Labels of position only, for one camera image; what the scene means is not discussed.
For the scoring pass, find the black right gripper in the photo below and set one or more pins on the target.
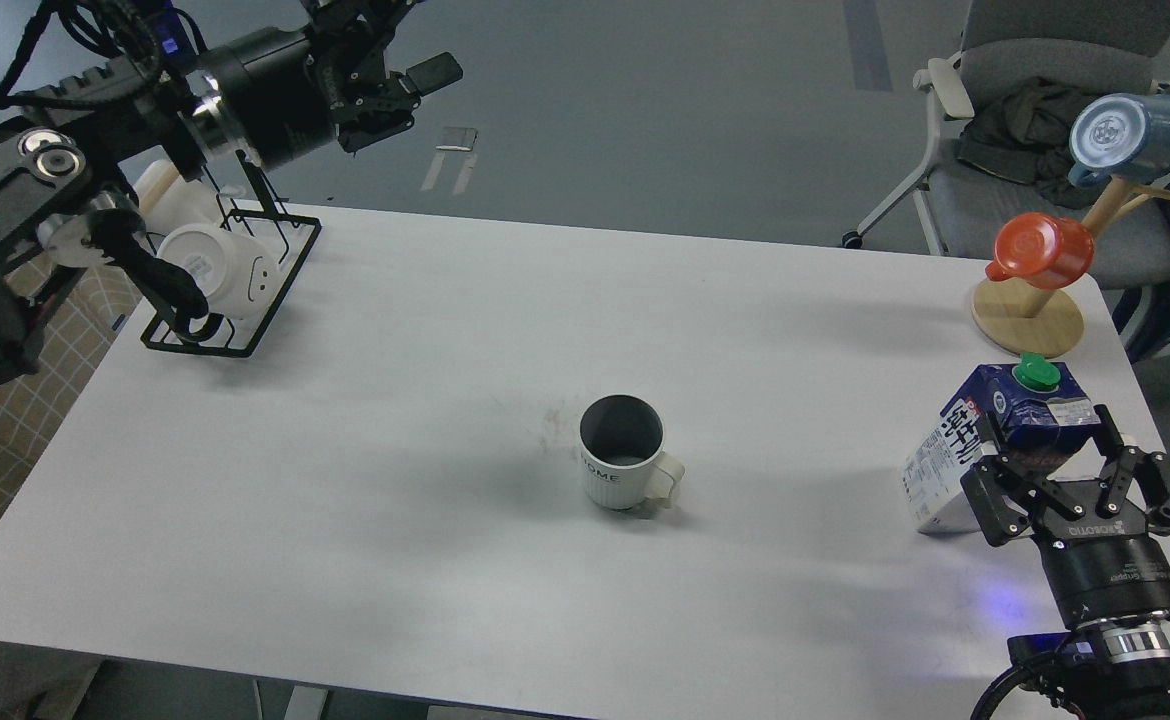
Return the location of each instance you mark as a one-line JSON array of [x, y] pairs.
[[1102, 567]]

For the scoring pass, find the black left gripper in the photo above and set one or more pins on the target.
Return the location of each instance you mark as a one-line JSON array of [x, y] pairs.
[[366, 100]]

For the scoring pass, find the blue white milk carton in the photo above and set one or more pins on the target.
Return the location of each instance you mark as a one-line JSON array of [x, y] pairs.
[[1034, 411]]

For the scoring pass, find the white ribbed mug dark interior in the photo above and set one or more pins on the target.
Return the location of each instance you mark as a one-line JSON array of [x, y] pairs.
[[622, 443]]

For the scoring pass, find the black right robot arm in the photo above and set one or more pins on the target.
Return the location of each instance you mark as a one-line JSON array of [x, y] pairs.
[[1114, 670]]

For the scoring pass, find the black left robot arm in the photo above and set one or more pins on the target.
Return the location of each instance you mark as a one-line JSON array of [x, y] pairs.
[[94, 85]]

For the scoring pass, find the orange cup on tree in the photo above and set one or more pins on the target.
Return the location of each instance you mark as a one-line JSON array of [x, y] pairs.
[[1049, 253]]

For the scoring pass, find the wooden mug tree stand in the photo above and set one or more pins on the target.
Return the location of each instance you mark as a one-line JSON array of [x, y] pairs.
[[1024, 320]]

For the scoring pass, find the white smiley mug on rack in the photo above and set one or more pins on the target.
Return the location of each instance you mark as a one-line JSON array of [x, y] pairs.
[[238, 275]]

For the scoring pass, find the white mug behind rack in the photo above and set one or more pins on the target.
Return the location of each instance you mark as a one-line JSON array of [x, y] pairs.
[[168, 201]]

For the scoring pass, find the dark jacket on chair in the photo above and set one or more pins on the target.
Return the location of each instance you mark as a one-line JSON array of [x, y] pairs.
[[1024, 138]]

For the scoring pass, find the blue mug on tree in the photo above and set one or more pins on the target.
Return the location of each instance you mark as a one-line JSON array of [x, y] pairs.
[[1122, 136]]

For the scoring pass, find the grey office chair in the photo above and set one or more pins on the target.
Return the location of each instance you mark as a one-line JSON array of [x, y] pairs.
[[1095, 47]]

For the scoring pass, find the checkered beige cloth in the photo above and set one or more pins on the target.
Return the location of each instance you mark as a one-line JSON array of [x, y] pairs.
[[33, 407]]

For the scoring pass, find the black wire cup rack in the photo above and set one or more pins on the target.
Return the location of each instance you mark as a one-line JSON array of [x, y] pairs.
[[258, 211]]

